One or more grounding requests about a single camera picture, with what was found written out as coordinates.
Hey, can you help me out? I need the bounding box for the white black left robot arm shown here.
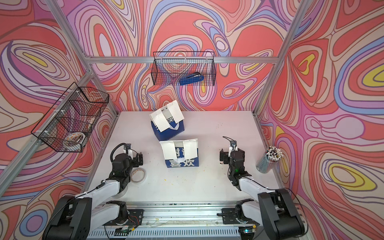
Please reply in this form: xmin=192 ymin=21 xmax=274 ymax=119
xmin=43 ymin=143 xmax=143 ymax=240

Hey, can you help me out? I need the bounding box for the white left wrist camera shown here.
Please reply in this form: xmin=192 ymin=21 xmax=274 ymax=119
xmin=124 ymin=144 xmax=133 ymax=157

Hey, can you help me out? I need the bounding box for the metallic cup of pencils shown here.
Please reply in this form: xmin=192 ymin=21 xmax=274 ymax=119
xmin=256 ymin=146 xmax=283 ymax=174

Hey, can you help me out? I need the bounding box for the beige tape roll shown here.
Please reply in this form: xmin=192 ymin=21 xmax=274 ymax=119
xmin=131 ymin=168 xmax=147 ymax=184

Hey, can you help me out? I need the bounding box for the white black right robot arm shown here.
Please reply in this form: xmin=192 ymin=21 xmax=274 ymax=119
xmin=220 ymin=148 xmax=307 ymax=240

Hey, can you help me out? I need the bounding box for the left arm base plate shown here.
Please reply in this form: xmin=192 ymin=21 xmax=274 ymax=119
xmin=119 ymin=209 xmax=144 ymax=228

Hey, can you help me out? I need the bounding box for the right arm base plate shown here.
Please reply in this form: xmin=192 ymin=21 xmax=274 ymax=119
xmin=217 ymin=208 xmax=259 ymax=226

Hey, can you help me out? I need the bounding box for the black wire basket left wall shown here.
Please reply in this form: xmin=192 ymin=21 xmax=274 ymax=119
xmin=31 ymin=83 xmax=110 ymax=153

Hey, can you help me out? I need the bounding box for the blue stapler in basket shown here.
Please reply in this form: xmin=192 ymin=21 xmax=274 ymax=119
xmin=179 ymin=72 xmax=204 ymax=86

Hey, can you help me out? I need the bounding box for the black wire basket wall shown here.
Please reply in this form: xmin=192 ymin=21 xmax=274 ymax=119
xmin=151 ymin=51 xmax=217 ymax=87
xmin=31 ymin=83 xmax=110 ymax=153

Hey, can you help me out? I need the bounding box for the blue white bag with handles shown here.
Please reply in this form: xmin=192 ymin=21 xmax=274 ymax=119
xmin=150 ymin=100 xmax=185 ymax=141

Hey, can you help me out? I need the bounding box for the black wire basket back wall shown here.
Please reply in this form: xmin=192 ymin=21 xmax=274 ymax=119
xmin=151 ymin=51 xmax=217 ymax=87

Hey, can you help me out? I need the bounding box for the blue white paper bag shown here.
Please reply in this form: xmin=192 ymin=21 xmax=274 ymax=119
xmin=165 ymin=140 xmax=200 ymax=169

